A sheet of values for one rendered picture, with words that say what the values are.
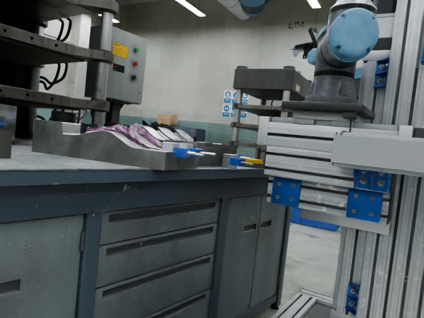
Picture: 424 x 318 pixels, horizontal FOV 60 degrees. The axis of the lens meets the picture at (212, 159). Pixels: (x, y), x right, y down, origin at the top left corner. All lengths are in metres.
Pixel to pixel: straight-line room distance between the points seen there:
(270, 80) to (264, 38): 3.24
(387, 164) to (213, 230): 0.80
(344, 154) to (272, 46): 7.67
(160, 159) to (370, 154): 0.56
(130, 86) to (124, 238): 1.27
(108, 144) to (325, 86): 0.67
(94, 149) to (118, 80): 1.05
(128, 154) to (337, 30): 0.67
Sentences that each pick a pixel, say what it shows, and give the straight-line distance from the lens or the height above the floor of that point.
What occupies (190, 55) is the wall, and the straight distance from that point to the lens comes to 9.45.
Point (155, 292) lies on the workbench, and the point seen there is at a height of 0.37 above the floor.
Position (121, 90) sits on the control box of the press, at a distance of 2.23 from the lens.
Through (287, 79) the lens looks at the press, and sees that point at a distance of 5.47.
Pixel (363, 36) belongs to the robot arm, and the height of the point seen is 1.19.
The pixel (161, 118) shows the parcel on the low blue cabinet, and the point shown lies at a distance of 8.99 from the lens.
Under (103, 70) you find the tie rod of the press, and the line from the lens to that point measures 2.00.
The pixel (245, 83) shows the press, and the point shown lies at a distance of 5.68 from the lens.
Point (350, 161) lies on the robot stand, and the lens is 0.96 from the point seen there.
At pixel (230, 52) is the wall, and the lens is 8.94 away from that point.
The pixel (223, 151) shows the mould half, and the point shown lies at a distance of 1.50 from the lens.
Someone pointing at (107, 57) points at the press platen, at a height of 1.26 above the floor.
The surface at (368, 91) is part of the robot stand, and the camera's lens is 1.35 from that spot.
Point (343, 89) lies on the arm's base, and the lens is 1.13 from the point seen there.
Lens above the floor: 0.90
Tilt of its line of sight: 3 degrees down
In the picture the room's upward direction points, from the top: 6 degrees clockwise
